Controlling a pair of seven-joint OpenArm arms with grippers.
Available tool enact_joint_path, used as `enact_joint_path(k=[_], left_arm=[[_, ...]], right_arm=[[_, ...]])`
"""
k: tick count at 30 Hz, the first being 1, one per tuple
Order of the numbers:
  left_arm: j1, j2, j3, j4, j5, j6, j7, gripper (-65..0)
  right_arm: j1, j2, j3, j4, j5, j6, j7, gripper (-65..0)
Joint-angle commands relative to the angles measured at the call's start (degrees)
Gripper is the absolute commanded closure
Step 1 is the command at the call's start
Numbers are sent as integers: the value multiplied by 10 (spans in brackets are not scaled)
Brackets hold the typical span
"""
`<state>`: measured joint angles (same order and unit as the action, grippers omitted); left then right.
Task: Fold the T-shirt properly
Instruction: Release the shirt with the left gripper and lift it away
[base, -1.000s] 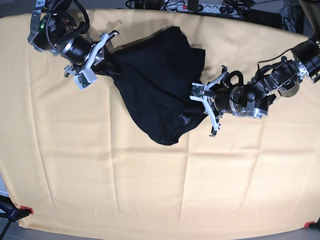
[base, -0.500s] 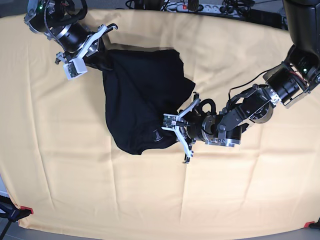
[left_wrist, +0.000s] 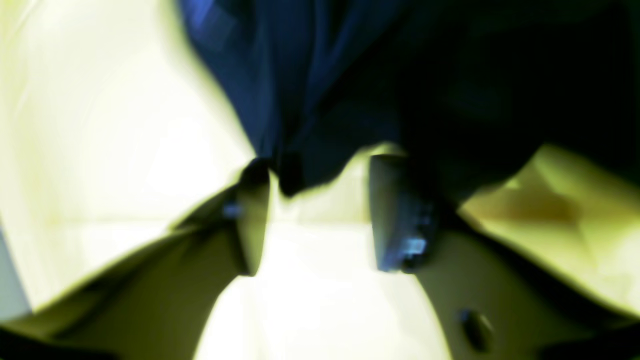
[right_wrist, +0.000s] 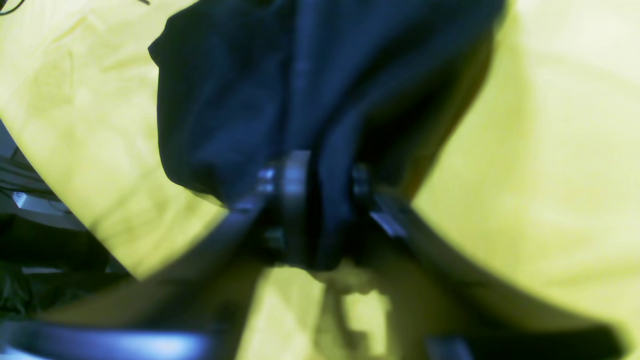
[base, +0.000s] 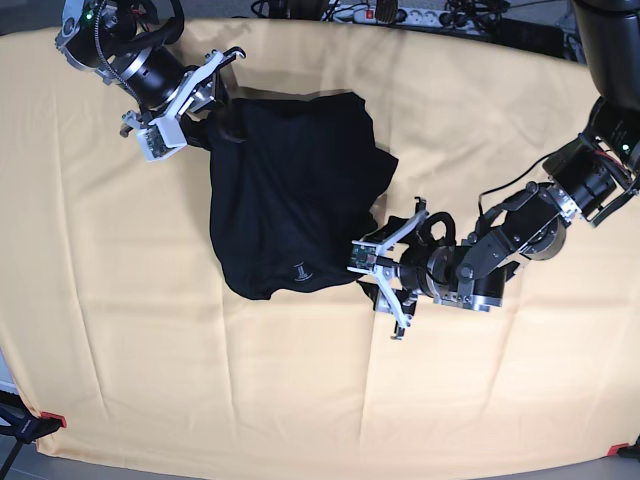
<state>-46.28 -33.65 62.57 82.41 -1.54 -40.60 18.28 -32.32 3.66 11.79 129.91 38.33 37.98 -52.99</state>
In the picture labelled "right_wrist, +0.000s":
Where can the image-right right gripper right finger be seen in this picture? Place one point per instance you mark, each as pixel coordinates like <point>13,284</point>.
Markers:
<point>444,306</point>

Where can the black T-shirt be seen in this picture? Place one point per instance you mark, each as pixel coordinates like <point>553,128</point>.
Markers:
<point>242,83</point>

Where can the yellow table cloth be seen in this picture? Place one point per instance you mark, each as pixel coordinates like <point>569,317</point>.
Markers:
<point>540,181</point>

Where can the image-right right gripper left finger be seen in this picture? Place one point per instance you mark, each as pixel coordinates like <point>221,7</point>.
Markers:
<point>196,307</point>

